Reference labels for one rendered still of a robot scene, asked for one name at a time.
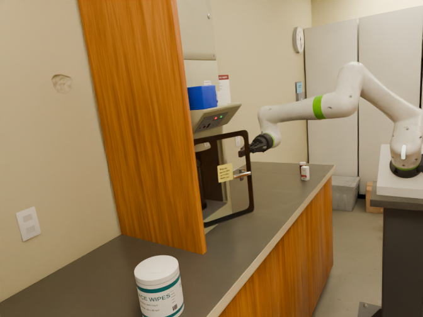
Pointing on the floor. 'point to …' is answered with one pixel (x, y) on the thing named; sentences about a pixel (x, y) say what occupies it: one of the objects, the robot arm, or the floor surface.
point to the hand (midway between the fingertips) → (242, 152)
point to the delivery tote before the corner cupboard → (344, 192)
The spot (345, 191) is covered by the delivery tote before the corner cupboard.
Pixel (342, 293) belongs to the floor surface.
